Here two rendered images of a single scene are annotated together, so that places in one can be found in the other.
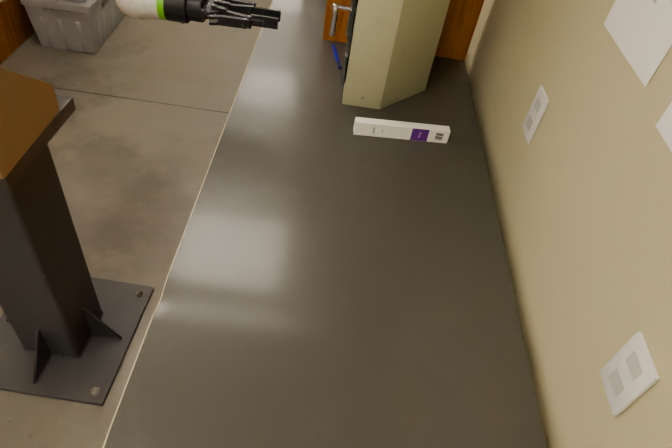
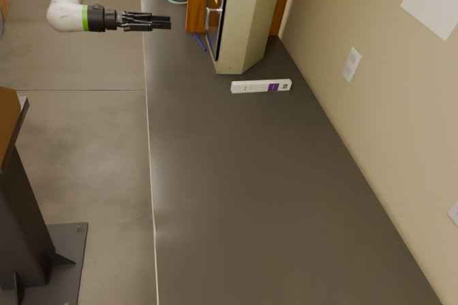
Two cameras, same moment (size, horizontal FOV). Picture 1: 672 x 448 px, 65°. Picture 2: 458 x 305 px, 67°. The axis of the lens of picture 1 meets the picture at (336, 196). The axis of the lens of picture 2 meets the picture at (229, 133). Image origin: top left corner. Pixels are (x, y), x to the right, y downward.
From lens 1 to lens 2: 0.30 m
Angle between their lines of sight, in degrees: 12
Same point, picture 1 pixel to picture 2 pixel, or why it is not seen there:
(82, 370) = (52, 293)
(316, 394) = (281, 267)
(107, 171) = (26, 146)
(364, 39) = (231, 29)
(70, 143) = not seen: outside the picture
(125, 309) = (71, 242)
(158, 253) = (83, 197)
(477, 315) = (349, 194)
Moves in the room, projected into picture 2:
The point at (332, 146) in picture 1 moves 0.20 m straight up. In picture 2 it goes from (222, 103) to (230, 58)
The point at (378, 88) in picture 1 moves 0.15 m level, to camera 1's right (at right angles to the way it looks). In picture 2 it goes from (240, 60) to (274, 62)
